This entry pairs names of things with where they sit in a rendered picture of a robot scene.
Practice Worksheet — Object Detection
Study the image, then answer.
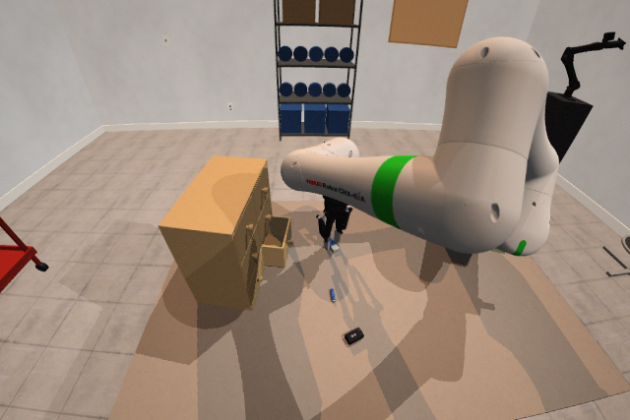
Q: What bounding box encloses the blue and white eraser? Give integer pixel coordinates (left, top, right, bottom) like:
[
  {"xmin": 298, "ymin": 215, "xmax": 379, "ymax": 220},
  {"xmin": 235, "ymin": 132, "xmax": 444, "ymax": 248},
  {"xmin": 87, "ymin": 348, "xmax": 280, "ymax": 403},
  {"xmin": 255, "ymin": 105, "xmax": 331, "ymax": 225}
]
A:
[{"xmin": 330, "ymin": 238, "xmax": 339, "ymax": 253}]

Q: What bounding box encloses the tan wooden chest of drawers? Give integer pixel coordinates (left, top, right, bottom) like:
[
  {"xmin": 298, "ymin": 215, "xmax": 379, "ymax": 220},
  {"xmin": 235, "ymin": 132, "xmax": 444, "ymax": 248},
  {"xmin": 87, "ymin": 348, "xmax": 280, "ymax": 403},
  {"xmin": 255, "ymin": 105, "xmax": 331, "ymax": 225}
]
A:
[{"xmin": 158, "ymin": 155, "xmax": 268, "ymax": 311}]

